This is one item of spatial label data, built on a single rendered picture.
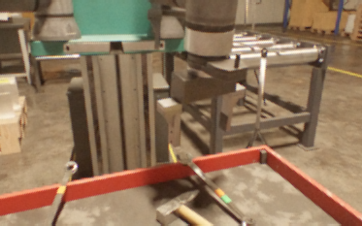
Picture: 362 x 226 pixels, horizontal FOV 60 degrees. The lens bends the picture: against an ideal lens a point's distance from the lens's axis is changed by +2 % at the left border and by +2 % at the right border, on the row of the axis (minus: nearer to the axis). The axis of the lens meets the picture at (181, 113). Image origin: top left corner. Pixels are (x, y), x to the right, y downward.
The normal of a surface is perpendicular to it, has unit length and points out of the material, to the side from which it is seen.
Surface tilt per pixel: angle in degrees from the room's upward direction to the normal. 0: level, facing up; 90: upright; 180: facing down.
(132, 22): 90
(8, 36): 90
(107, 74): 90
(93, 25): 90
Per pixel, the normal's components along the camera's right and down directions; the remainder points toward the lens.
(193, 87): 0.52, 0.42
